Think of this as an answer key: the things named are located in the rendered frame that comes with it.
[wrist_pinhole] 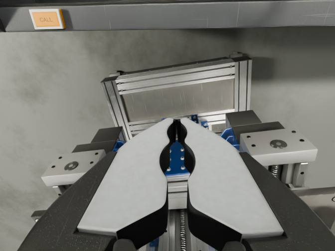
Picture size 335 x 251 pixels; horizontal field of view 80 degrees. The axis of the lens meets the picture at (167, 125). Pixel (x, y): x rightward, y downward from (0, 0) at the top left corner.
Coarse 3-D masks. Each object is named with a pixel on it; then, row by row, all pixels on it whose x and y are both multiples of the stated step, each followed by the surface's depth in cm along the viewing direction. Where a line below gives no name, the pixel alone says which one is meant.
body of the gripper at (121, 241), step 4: (120, 240) 6; (124, 240) 6; (128, 240) 6; (116, 244) 6; (120, 244) 6; (124, 244) 6; (128, 244) 6; (132, 244) 6; (228, 244) 6; (232, 244) 6; (236, 244) 6; (240, 244) 6; (116, 248) 6; (120, 248) 6; (124, 248) 6; (128, 248) 6; (132, 248) 6; (224, 248) 6; (228, 248) 6; (232, 248) 6; (236, 248) 6; (240, 248) 6; (244, 248) 6
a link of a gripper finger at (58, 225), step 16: (112, 160) 9; (96, 176) 8; (64, 192) 7; (80, 192) 7; (48, 208) 7; (64, 208) 7; (80, 208) 7; (48, 224) 6; (64, 224) 6; (32, 240) 6; (48, 240) 6; (64, 240) 6; (80, 240) 6; (96, 240) 6; (112, 240) 6
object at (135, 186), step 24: (168, 120) 12; (144, 144) 10; (168, 144) 10; (120, 168) 8; (144, 168) 8; (96, 192) 7; (120, 192) 7; (144, 192) 7; (96, 216) 6; (120, 216) 6; (144, 216) 6; (144, 240) 7
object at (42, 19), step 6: (36, 12) 34; (42, 12) 34; (48, 12) 34; (54, 12) 34; (60, 12) 34; (36, 18) 34; (42, 18) 34; (48, 18) 34; (54, 18) 34; (36, 24) 35; (42, 24) 34; (48, 24) 34; (54, 24) 34
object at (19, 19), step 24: (144, 0) 34; (168, 0) 33; (192, 0) 33; (216, 0) 33; (240, 0) 33; (264, 0) 33; (288, 0) 33; (312, 0) 32; (24, 24) 36; (72, 24) 35; (96, 24) 35; (120, 24) 35; (144, 24) 35; (168, 24) 35; (192, 24) 35; (216, 24) 35; (240, 24) 34; (264, 24) 34; (288, 24) 34; (312, 24) 34
